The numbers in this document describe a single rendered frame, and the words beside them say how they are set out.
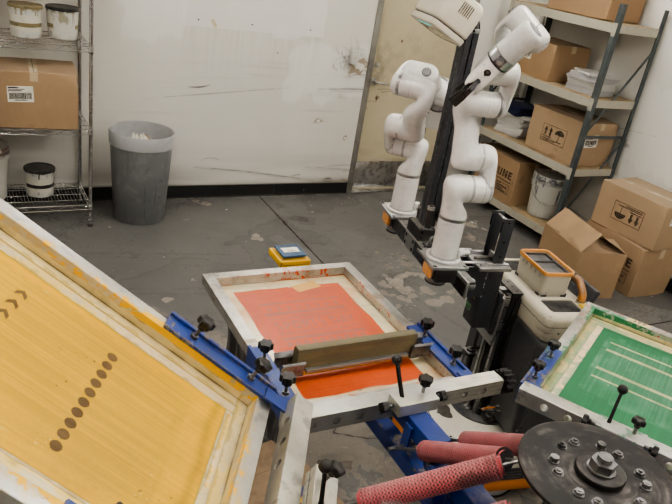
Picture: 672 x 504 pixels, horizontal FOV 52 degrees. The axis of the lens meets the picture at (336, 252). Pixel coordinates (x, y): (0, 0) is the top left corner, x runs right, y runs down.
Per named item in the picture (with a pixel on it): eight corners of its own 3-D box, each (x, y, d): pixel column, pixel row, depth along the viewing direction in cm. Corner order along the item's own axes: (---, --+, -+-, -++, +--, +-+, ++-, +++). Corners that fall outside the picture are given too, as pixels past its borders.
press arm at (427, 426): (392, 416, 184) (396, 401, 182) (411, 412, 186) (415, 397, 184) (428, 460, 170) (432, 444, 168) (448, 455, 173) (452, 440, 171)
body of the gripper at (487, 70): (506, 74, 190) (476, 100, 197) (511, 63, 199) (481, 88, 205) (488, 54, 189) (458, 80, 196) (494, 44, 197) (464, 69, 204)
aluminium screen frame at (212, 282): (201, 283, 241) (202, 273, 239) (347, 270, 268) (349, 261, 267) (289, 426, 179) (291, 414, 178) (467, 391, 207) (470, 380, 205)
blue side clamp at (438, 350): (402, 341, 229) (407, 323, 226) (415, 339, 231) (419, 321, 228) (455, 395, 206) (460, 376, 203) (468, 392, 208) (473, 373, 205)
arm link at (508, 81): (459, 118, 229) (500, 123, 232) (489, 95, 208) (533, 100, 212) (458, 72, 231) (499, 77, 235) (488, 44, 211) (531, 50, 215)
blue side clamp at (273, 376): (245, 364, 203) (247, 344, 200) (261, 362, 206) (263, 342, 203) (284, 430, 180) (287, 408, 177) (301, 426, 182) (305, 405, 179)
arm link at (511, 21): (500, 77, 210) (537, 47, 190) (474, 45, 210) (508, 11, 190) (518, 62, 213) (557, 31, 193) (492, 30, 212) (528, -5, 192)
